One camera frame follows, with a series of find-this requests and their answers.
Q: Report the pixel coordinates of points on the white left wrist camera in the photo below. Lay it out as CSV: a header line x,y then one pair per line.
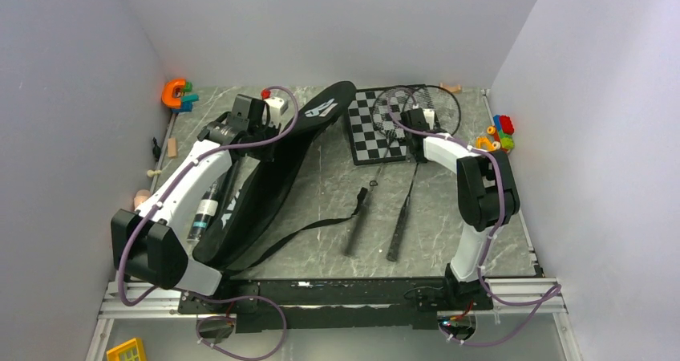
x,y
276,107

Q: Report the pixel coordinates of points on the black racket bag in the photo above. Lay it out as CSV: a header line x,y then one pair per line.
x,y
264,191

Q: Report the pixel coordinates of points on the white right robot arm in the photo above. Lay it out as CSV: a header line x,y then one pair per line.
x,y
486,190

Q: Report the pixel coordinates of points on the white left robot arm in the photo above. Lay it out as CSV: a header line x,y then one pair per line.
x,y
145,242

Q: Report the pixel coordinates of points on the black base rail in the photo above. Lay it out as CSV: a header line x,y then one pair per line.
x,y
324,303

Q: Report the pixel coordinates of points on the white chess pawn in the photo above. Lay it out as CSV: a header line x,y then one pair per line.
x,y
153,173

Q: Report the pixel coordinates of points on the yellow window toy frame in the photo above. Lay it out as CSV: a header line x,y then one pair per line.
x,y
131,350

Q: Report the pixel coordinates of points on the small wooden block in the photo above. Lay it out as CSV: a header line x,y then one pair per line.
x,y
172,149

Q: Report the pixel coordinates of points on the black white chessboard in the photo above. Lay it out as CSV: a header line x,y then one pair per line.
x,y
374,138

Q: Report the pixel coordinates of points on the beige rolling pin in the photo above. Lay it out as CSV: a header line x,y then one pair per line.
x,y
140,197

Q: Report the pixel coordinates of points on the colourful brick toy stack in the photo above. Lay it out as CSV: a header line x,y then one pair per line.
x,y
501,131

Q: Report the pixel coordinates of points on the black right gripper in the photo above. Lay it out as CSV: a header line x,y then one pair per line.
x,y
417,160

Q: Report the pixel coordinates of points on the teal green toy blocks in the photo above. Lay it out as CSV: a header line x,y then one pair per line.
x,y
187,97

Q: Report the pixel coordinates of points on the wooden arch block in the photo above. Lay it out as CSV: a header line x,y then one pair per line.
x,y
454,89

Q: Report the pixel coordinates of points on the yellow triangle toy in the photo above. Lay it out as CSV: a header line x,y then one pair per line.
x,y
483,143

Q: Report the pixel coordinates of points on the orange letter toy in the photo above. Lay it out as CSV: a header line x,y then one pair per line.
x,y
173,92

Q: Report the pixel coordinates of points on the black shuttlecock tube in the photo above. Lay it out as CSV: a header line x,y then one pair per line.
x,y
206,211

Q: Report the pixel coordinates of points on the small black figure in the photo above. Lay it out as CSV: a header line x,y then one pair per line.
x,y
156,149

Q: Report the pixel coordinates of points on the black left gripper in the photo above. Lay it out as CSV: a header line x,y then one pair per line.
x,y
266,155

